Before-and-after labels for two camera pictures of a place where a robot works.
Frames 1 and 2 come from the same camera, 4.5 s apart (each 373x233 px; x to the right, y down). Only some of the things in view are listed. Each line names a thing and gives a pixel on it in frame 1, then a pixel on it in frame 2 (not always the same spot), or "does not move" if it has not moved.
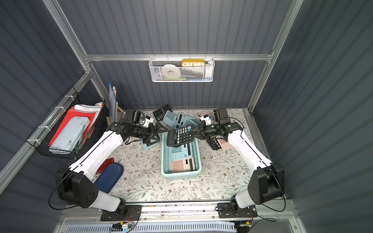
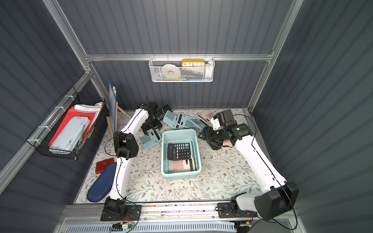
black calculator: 176,138 → 178,151
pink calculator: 225,145 does not move
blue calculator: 170,119 does not move
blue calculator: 144,146 does not move
